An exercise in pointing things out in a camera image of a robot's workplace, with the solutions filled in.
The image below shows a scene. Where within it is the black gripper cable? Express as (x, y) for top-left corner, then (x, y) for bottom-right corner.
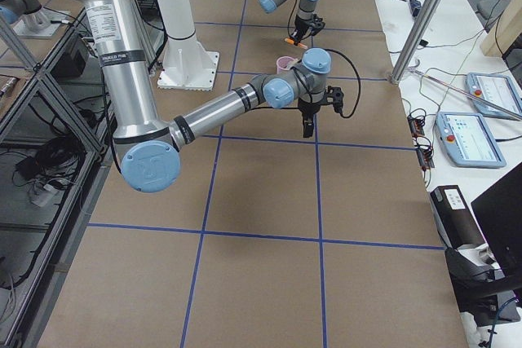
(293, 48), (362, 119)

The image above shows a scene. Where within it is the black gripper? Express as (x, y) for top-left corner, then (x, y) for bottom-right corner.
(290, 14), (325, 42)
(298, 86), (344, 139)

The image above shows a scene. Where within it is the teach pendant tablet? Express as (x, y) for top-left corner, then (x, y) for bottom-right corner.
(436, 112), (507, 169)
(466, 73), (521, 115)

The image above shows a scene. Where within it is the near teach pendant tablet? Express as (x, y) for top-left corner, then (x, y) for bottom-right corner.
(436, 112), (507, 169)

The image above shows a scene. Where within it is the pink mesh pen holder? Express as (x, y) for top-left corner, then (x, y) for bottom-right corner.
(276, 56), (299, 73)

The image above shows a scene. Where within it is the black box with label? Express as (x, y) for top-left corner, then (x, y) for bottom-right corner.
(430, 185), (485, 249)

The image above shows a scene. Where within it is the far teach pendant tablet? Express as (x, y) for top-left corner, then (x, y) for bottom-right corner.
(466, 73), (521, 115)

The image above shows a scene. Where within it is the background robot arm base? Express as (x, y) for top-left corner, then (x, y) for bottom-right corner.
(1, 0), (61, 39)

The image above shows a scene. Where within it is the aluminium frame post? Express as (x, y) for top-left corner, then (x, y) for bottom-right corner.
(389, 0), (440, 85)

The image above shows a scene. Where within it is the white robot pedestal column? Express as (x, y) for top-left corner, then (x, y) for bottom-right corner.
(157, 0), (219, 91)

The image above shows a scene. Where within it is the orange highlighter pen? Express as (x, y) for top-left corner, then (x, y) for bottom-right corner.
(284, 37), (308, 50)

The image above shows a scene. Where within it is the black monitor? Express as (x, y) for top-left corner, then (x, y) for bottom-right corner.
(471, 164), (521, 271)

